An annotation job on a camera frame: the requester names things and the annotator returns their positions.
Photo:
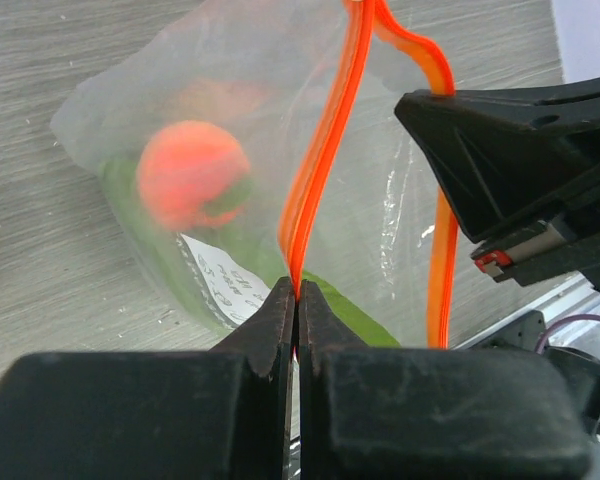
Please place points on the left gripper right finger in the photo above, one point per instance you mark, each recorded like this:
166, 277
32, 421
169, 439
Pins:
402, 413

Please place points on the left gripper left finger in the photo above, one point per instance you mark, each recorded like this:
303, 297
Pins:
224, 413

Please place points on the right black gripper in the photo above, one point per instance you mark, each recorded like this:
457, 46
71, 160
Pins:
522, 168

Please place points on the green leafy vegetable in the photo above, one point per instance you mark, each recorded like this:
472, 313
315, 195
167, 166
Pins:
220, 276

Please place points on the clear zip top bag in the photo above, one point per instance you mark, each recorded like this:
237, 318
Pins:
251, 140

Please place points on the orange peach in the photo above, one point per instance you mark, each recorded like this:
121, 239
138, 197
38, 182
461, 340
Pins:
193, 174

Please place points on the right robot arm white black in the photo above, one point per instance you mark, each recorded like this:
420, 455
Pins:
570, 380

